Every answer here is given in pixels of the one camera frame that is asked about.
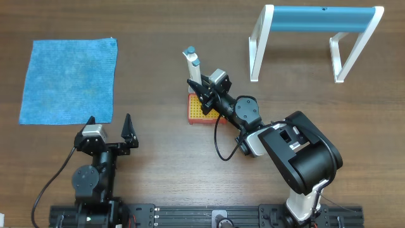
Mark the red and yellow tip box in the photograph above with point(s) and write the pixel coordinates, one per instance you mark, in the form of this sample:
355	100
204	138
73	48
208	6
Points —
196	112

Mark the blue cloth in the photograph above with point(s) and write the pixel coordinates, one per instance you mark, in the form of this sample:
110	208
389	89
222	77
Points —
69	82

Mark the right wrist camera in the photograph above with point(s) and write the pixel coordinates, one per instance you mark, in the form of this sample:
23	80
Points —
217	76

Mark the mounting rail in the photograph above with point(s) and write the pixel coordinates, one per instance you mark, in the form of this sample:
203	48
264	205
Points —
190	215

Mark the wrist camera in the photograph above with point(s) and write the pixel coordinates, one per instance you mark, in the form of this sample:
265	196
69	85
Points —
94	132
217	76

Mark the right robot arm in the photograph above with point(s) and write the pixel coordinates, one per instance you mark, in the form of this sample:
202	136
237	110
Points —
300	158

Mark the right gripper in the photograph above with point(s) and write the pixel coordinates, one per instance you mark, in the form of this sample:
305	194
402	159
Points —
215	93

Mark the white pipette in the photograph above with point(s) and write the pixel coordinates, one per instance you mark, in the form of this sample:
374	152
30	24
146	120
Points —
193	68

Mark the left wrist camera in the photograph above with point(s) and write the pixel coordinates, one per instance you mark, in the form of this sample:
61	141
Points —
94	132

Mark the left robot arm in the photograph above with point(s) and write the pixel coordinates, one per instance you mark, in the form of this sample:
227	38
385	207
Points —
85	182

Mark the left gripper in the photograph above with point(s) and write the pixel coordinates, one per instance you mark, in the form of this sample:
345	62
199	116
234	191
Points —
95	147

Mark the white and blue stand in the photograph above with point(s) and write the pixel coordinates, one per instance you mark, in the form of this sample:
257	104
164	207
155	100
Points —
316	19

